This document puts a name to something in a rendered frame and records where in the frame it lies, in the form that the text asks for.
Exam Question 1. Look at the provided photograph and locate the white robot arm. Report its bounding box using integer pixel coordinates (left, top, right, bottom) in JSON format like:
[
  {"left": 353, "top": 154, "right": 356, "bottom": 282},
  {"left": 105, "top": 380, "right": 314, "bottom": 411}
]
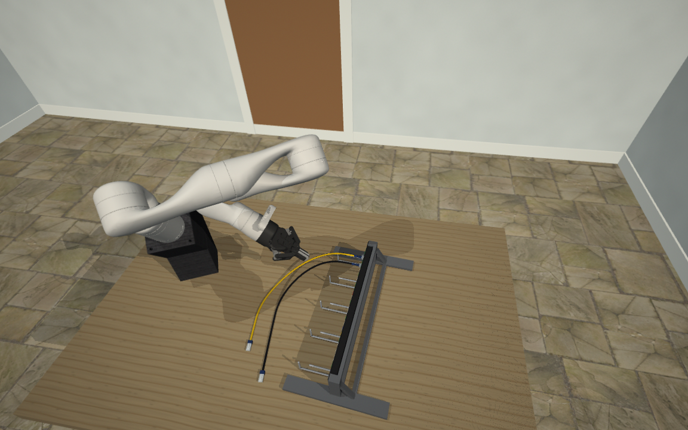
[{"left": 93, "top": 134, "right": 329, "bottom": 243}]

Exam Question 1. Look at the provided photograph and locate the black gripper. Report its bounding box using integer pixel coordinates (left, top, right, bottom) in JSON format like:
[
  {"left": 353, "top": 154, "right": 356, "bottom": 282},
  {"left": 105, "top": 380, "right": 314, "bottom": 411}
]
[{"left": 256, "top": 220, "right": 309, "bottom": 261}]

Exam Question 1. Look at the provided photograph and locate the dark grey patch panel rack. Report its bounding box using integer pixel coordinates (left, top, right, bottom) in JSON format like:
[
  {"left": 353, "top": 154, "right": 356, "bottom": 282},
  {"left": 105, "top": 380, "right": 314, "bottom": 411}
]
[{"left": 282, "top": 241, "right": 414, "bottom": 419}]

